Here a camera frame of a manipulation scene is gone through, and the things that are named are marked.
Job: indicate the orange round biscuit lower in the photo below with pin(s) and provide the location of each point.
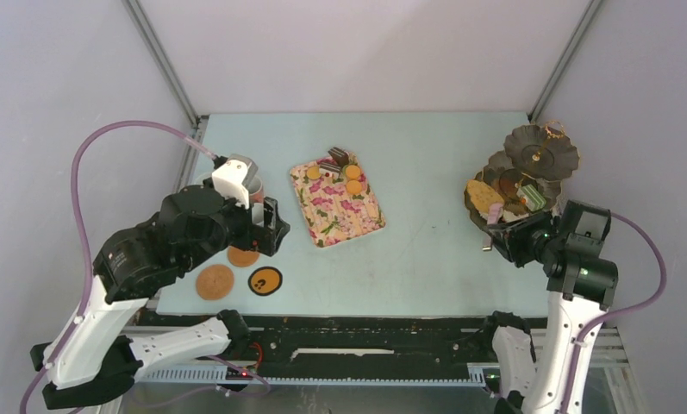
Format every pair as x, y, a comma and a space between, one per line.
354, 187

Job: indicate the brown oval cookie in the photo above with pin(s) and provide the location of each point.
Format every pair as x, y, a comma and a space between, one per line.
482, 196

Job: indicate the floral rectangular tray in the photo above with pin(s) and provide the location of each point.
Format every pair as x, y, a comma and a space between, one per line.
332, 215

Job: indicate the upper wooden round coaster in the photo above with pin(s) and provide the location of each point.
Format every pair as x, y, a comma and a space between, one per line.
241, 258

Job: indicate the three tier black cake stand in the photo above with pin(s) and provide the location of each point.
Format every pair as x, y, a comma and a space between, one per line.
538, 155

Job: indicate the wooden round coaster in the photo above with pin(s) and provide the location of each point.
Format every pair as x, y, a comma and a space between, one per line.
241, 258
214, 282

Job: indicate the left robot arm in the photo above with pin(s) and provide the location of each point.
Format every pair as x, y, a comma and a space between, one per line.
93, 362

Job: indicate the orange round biscuit upper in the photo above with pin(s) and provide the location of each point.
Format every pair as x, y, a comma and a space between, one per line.
352, 172

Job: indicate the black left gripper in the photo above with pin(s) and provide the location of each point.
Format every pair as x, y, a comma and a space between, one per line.
268, 237

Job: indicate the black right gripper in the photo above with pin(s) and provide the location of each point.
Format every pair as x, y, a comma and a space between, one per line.
508, 236

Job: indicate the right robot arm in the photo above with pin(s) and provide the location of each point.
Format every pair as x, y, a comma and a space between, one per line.
581, 288

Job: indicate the orange round biscuit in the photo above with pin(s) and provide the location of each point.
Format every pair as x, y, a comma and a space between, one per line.
354, 187
352, 172

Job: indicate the orange question mark coaster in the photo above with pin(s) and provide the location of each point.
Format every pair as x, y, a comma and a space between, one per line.
264, 281

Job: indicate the small pink cup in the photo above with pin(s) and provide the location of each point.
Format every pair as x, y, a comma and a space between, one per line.
256, 200

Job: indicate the lower wooden round coaster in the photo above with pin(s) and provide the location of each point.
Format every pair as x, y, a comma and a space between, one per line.
214, 282

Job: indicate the green striped cake slice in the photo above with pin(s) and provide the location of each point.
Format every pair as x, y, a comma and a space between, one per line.
531, 198

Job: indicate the chocolate cake piece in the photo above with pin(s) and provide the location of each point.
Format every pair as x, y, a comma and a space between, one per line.
339, 156

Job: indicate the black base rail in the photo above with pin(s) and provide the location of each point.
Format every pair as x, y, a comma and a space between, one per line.
376, 349

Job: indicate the small yellow cookie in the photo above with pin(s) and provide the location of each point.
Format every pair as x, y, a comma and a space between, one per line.
313, 173

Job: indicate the striped chocolate cake slice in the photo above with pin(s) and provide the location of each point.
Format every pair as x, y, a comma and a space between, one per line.
329, 168

